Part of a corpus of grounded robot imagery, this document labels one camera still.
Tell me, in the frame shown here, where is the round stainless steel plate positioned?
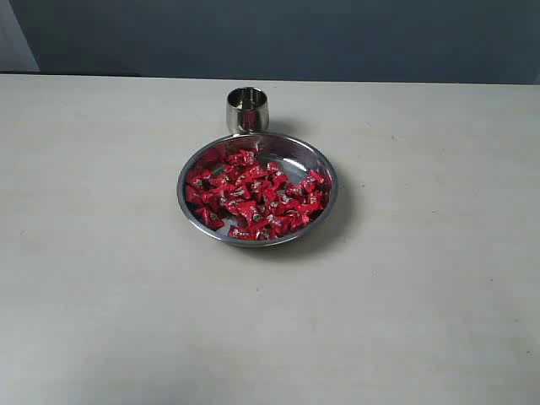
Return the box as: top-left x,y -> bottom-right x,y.
176,132 -> 338,248

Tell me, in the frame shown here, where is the stainless steel cup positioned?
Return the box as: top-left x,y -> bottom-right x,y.
226,87 -> 269,135

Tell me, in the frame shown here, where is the red wrapped candy front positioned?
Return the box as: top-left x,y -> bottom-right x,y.
229,225 -> 253,240

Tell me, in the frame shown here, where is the red wrapped candy right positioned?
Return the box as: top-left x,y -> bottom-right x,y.
301,170 -> 325,192

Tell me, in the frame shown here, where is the red wrapped candy top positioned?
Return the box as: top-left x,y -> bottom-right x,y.
225,149 -> 257,166

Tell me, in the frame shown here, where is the red wrapped candy front-left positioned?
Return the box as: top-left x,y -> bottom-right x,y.
196,207 -> 224,230

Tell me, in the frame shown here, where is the red wrapped candy left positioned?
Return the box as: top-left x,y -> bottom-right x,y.
185,185 -> 203,207

